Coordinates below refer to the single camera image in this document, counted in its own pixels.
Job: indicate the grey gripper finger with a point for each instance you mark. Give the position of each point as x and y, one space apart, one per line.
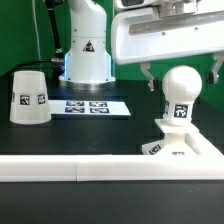
212 76
148 75

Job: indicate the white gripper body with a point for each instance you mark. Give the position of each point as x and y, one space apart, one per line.
141 35

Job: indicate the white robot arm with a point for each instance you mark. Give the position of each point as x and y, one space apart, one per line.
88 64

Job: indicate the white L-shaped fence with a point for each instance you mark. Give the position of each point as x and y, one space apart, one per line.
206 164

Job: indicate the white lamp bulb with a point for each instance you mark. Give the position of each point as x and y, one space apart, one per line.
181 86

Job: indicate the white lamp shade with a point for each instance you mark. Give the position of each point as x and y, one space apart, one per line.
29 104

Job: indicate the white marker sheet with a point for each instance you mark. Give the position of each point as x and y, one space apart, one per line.
113 108

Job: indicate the white lamp base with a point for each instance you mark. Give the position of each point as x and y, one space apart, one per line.
174 142

